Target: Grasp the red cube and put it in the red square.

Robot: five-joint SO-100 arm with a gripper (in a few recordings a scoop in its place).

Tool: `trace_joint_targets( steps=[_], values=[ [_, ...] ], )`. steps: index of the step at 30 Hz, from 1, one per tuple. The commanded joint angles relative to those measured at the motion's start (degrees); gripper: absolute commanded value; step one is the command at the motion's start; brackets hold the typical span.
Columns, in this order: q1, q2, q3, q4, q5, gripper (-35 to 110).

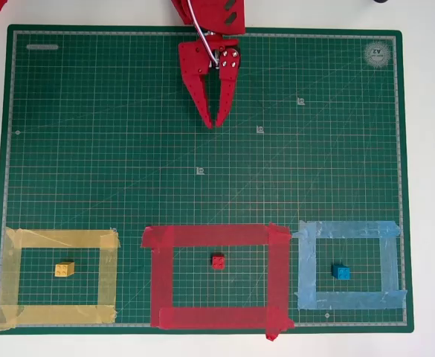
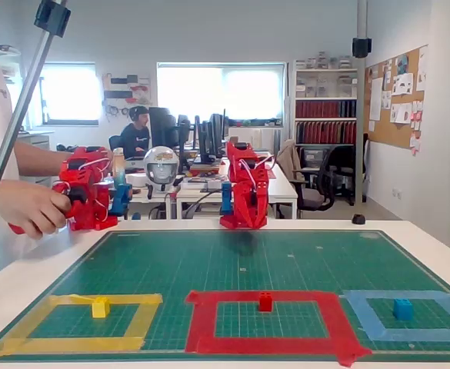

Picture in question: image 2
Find black computer monitor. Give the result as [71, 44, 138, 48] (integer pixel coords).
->
[193, 114, 215, 165]
[176, 114, 192, 172]
[208, 108, 228, 158]
[148, 106, 180, 149]

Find red tape square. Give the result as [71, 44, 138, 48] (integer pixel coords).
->
[184, 290, 374, 368]

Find red lego brick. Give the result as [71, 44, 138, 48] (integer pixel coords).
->
[258, 291, 274, 312]

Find black clamp on slanted pole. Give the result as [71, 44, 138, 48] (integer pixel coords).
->
[34, 0, 72, 38]

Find upright grey pole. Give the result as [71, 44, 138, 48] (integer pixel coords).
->
[355, 0, 368, 204]

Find cork pin board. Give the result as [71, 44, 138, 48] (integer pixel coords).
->
[364, 45, 429, 151]

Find yellow lego brick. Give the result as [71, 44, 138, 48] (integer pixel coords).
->
[92, 296, 111, 319]

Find slanted metal pole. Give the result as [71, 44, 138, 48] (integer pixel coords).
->
[0, 0, 68, 235]

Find white servo cable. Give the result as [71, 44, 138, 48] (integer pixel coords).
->
[238, 153, 276, 190]

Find wide window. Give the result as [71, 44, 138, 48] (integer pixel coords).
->
[156, 61, 288, 125]

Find blue lego brick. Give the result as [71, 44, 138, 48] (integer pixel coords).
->
[392, 298, 414, 321]

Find seated person in dark sweater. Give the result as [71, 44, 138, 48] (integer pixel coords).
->
[119, 105, 152, 161]

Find green cutting mat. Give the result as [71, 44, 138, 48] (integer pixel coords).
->
[0, 229, 450, 363]

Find yellow tape square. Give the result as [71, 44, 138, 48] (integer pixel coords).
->
[0, 294, 163, 358]

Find white tool pegboard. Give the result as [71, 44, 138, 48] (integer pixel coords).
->
[101, 72, 152, 116]

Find colourful drink bottle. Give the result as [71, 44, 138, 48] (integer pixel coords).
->
[112, 147, 127, 190]

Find person's right hand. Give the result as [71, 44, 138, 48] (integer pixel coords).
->
[0, 179, 72, 240]

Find black clamp on upright pole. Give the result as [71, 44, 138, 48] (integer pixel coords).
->
[352, 37, 373, 59]

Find blue tape square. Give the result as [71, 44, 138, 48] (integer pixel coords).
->
[339, 290, 450, 343]

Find white bookshelf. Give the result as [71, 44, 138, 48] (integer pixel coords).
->
[292, 57, 358, 172]

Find small window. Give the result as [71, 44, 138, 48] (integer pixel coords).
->
[35, 62, 101, 127]

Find white wall shelf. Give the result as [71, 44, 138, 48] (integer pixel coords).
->
[0, 32, 22, 84]

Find black office chair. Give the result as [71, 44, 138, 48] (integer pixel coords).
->
[296, 145, 358, 221]

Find red leader arm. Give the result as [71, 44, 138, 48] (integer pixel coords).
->
[8, 145, 118, 235]

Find beige jacket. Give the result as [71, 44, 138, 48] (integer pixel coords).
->
[277, 138, 306, 181]

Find person's left forearm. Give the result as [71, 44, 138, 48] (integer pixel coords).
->
[13, 145, 114, 180]

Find white helmet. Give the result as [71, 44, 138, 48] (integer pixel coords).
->
[143, 145, 180, 192]

